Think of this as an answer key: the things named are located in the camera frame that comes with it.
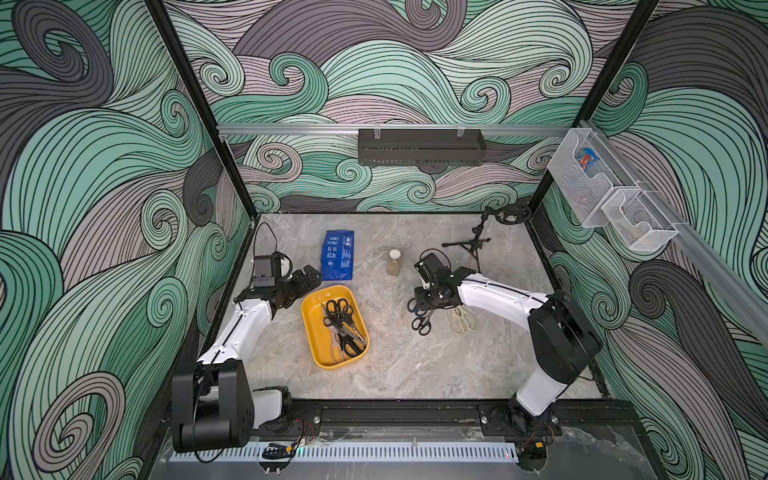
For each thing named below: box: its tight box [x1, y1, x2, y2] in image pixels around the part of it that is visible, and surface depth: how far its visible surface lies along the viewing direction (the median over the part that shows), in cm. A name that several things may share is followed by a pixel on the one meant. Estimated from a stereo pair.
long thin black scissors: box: [326, 300, 366, 344], surface depth 92 cm
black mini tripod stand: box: [441, 203, 532, 273], surface depth 98 cm
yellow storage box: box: [301, 285, 369, 370], surface depth 90 cm
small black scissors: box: [407, 297, 435, 336], surface depth 92 cm
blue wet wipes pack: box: [321, 230, 354, 281], surface depth 106 cm
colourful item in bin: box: [575, 147, 600, 173], surface depth 86 cm
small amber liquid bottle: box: [387, 249, 403, 277], surface depth 99 cm
